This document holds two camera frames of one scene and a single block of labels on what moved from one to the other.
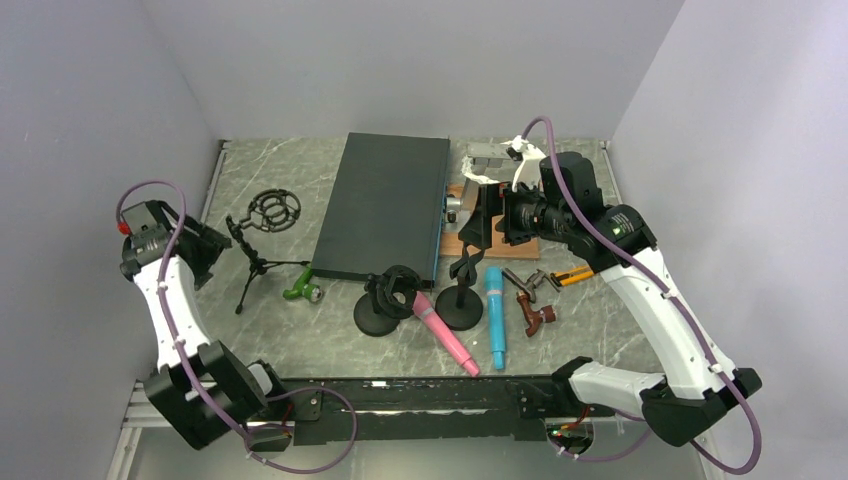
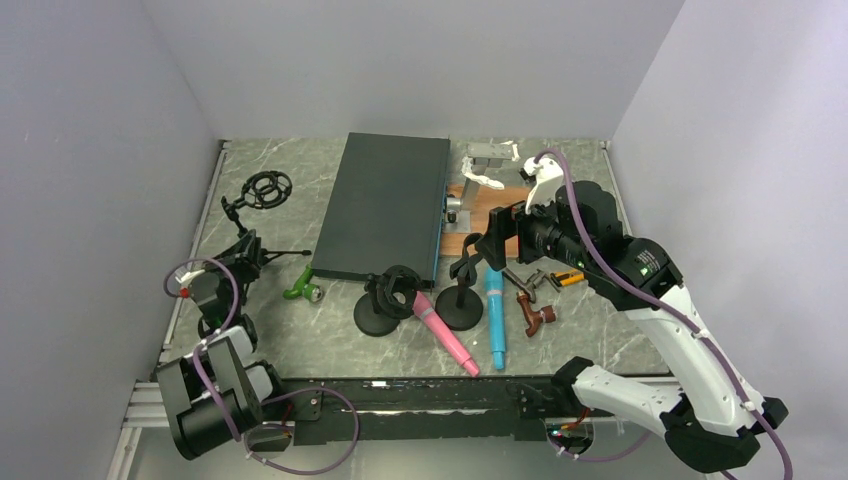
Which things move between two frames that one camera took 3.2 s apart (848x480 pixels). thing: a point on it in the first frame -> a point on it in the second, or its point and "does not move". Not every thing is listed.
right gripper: (478, 230) -> (502, 222)
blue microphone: (495, 279) does not move
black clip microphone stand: (459, 307) does not move
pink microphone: (422, 309) does not move
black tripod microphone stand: (270, 210) -> (263, 189)
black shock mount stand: (390, 299) does not move
